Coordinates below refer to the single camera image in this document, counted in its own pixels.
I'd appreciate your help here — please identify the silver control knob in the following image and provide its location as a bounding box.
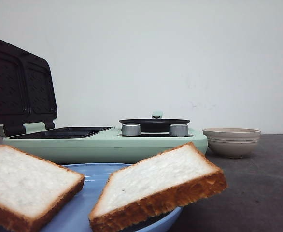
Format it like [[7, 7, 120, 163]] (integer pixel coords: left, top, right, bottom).
[[169, 124, 189, 137], [122, 123, 141, 137]]

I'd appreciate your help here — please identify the beige ribbed bowl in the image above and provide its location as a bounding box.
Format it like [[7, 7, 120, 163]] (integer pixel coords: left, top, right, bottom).
[[202, 128, 261, 159]]

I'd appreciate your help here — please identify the left silver control knob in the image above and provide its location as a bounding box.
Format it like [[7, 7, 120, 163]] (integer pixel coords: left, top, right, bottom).
[[122, 123, 141, 137]]

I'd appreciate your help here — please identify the mint green breakfast maker base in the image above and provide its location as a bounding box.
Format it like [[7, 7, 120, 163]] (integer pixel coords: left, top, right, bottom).
[[3, 127, 208, 164]]

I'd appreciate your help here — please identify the mint green sandwich maker lid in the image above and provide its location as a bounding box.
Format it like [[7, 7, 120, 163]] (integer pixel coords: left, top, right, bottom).
[[0, 39, 57, 137]]

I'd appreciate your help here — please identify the blue plate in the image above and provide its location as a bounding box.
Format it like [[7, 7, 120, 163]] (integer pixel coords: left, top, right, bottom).
[[42, 163, 183, 232]]

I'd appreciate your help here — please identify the right silver control knob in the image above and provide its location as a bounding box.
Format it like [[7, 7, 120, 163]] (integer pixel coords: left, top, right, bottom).
[[169, 124, 189, 137]]

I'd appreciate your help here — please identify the white bread slice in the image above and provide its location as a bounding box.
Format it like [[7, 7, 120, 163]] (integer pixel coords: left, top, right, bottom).
[[0, 145, 85, 232], [88, 142, 227, 232]]

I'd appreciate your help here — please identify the small black frying pan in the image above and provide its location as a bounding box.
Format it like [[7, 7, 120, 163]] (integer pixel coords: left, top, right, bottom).
[[119, 111, 190, 133]]

